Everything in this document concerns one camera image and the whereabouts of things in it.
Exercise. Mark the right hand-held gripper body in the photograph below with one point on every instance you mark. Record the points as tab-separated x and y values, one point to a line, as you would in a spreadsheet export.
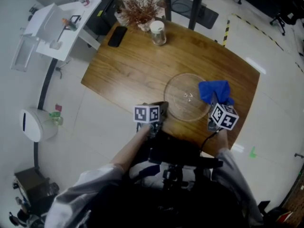
224	116

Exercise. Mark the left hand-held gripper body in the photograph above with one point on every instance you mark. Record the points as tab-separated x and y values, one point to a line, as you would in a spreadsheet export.
146	113

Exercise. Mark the blue cloth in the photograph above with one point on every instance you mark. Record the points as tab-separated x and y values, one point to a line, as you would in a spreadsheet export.
213	89

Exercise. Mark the glass microwave turntable plate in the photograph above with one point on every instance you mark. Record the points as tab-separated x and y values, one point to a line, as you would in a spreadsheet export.
187	97

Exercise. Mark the person's left forearm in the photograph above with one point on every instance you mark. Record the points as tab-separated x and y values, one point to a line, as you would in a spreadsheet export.
128	148

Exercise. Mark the person's right forearm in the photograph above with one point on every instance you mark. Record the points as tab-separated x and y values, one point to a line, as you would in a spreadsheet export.
222	141

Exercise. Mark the wooden table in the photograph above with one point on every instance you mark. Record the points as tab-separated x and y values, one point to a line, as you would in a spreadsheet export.
152	65

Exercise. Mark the black chest-mounted rig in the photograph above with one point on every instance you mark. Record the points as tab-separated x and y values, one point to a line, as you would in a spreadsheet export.
175	160

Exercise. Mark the glass jar with white lid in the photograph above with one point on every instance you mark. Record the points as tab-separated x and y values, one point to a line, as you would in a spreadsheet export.
158	33

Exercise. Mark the person's grey shirt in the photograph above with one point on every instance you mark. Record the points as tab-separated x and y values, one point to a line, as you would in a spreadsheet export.
133	193

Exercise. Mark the black smartphone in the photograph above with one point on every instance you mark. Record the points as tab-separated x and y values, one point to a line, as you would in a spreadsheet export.
117	36

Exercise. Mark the green plastic bottle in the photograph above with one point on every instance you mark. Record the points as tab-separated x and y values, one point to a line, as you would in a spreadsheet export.
56	117

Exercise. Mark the dried reddish plant in vase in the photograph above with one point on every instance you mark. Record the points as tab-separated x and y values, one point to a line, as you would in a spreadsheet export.
140	9

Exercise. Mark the black box cabinet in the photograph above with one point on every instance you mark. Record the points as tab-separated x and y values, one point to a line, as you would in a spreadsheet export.
104	13

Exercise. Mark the white round bin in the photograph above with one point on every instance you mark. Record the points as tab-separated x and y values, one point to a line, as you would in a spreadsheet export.
35	125

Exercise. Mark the black floor mat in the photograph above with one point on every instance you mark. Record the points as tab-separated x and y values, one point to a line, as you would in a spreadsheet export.
190	7

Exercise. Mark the orange and green tool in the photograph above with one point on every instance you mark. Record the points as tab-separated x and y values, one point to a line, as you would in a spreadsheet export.
69	24

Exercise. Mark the white side table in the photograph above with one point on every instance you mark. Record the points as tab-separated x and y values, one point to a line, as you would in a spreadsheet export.
59	32

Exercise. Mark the black office chair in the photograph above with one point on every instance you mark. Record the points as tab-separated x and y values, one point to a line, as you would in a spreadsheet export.
288	13

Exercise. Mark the black table leg post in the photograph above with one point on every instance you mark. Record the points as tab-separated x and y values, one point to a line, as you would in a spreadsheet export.
198	6

